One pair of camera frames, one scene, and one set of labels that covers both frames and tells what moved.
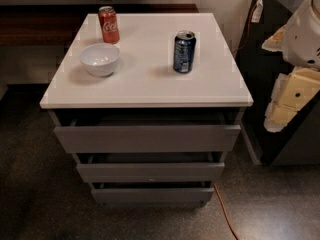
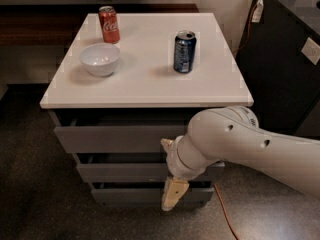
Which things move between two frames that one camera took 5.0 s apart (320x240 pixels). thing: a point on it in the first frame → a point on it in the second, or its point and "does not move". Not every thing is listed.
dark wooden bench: [57, 25] does not move
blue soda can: [184, 54] does not move
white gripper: [302, 40] → [172, 159]
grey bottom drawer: [152, 193] does not move
